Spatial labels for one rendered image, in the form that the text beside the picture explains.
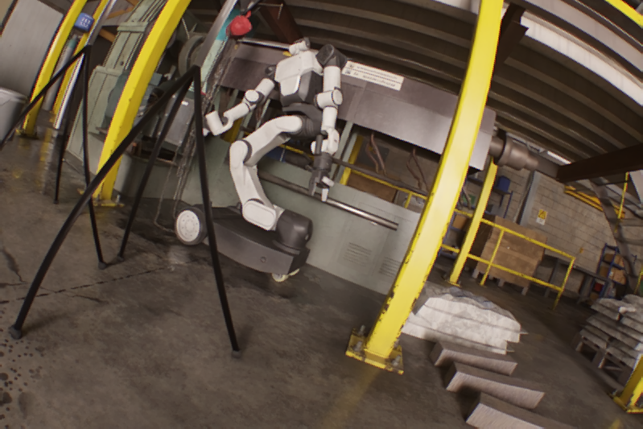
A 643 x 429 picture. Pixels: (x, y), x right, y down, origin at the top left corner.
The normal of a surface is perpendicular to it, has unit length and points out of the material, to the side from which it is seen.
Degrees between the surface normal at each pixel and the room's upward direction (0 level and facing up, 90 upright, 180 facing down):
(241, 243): 90
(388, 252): 90
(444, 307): 65
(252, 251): 90
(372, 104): 90
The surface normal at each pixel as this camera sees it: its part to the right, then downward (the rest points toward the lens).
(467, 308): 0.05, -0.38
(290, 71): -0.58, -0.07
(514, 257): -0.16, -0.04
